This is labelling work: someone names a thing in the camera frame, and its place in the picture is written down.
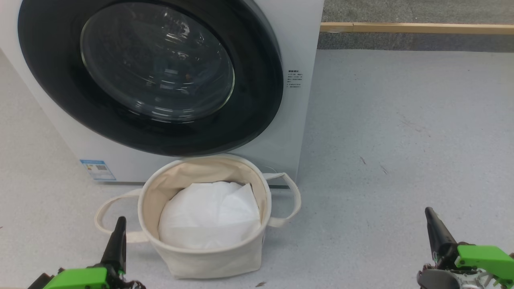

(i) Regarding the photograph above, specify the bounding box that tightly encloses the white pillow liner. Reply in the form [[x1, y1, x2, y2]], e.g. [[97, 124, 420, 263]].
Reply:
[[158, 181, 261, 250]]

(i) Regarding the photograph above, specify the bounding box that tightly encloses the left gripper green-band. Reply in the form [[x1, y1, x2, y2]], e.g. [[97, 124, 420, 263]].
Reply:
[[42, 216, 145, 289]]

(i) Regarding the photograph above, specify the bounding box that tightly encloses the blue energy label sticker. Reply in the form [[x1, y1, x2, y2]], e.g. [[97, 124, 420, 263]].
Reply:
[[80, 159, 117, 182]]

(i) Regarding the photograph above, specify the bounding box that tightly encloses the small printed text label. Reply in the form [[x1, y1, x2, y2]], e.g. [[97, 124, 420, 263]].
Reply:
[[286, 70, 304, 91]]

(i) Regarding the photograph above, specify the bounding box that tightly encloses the cream canvas laundry basket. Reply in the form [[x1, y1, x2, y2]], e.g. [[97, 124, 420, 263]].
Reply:
[[94, 154, 302, 280]]

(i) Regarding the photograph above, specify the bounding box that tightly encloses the black round washer door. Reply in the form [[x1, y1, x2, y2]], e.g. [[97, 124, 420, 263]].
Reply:
[[17, 0, 284, 157]]

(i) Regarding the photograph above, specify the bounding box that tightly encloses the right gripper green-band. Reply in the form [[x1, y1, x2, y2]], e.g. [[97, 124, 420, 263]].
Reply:
[[417, 207, 514, 289]]

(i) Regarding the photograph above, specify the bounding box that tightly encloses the white front-load washing machine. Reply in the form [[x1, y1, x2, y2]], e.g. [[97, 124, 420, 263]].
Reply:
[[0, 0, 325, 187]]

